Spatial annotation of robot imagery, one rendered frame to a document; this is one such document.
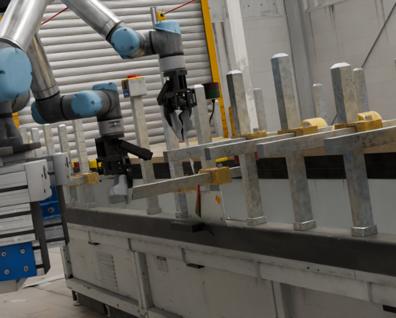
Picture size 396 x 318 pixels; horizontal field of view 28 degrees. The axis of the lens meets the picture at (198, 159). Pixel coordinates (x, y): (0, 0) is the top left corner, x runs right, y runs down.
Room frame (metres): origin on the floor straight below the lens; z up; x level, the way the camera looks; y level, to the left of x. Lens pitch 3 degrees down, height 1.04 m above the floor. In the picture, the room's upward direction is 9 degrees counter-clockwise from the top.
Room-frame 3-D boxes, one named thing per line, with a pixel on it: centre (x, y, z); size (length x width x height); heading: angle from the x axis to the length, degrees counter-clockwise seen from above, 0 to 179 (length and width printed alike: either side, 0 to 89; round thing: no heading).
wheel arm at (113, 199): (2.70, 0.11, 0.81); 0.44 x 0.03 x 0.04; 116
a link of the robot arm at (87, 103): (2.27, 0.29, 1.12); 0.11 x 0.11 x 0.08; 69
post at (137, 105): (3.00, 0.20, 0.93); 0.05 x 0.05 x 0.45; 26
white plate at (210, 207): (2.55, 0.00, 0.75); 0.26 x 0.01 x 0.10; 26
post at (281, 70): (2.09, -0.25, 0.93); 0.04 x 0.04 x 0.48; 26
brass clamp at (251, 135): (2.29, -0.15, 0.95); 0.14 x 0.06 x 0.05; 26
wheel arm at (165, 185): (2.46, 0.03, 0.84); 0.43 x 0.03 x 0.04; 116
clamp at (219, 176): (2.52, -0.04, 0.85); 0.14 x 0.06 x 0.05; 26
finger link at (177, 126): (2.41, 0.04, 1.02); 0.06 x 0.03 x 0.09; 26
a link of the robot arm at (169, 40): (2.42, 0.03, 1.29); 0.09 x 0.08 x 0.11; 81
